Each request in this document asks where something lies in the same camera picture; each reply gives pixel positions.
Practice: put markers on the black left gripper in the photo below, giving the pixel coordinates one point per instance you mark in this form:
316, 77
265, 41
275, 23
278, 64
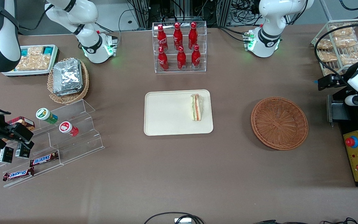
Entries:
338, 80

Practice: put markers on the triangle sandwich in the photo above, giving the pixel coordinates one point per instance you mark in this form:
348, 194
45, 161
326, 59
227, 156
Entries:
196, 107

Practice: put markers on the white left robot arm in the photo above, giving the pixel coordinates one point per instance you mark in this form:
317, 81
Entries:
272, 18

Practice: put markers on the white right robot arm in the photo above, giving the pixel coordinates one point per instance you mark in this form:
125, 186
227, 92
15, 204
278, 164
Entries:
85, 15

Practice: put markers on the round brown wicker basket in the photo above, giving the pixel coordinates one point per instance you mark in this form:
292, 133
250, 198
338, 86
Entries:
278, 124

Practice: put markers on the oval light wicker basket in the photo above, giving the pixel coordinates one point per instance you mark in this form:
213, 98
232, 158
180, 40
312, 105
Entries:
67, 99

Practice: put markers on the white rectangular snack tray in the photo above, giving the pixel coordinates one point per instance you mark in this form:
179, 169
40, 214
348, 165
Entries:
53, 60

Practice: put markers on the beige rectangular tray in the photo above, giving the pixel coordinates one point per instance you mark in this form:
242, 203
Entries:
166, 113

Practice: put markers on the small black box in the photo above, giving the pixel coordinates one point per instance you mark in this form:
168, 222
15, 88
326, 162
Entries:
6, 155
22, 151

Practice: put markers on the brown chocolate box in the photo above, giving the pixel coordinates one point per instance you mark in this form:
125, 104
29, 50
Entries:
25, 122

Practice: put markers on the clear bagged pastry packet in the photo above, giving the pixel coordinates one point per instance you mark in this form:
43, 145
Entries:
342, 31
324, 44
327, 56
350, 56
346, 42

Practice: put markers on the Snickers bar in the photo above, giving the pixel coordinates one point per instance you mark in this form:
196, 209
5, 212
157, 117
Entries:
17, 174
43, 159

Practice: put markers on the grey metal block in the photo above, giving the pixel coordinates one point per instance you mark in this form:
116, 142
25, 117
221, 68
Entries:
337, 112

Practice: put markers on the green can white lid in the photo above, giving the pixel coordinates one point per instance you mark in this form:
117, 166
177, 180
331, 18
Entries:
46, 115

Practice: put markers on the red can white lid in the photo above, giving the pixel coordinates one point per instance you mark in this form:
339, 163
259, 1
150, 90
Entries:
68, 128

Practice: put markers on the red emergency stop button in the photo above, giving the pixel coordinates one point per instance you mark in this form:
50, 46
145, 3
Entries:
351, 142

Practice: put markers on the clear acrylic stepped display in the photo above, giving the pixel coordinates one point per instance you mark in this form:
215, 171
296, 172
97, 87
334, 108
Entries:
79, 146

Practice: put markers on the clear cracker packet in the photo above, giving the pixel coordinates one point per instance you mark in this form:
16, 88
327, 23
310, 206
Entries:
35, 50
26, 63
43, 61

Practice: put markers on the silver foil package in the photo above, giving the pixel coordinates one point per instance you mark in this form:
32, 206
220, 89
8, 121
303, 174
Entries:
67, 76

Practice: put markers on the teal snack packet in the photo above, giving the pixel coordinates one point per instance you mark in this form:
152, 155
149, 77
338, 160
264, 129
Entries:
25, 51
48, 49

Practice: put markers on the clear acrylic bottle rack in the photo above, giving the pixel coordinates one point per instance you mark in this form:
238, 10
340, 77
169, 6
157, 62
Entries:
204, 46

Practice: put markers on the red cola bottle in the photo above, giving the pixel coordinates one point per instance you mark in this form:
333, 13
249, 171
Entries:
162, 59
193, 35
162, 39
196, 57
177, 35
181, 59

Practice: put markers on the small white adapter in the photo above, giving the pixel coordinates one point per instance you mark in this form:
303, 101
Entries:
182, 221

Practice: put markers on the aluminium frame rack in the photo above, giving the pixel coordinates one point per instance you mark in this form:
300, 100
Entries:
141, 12

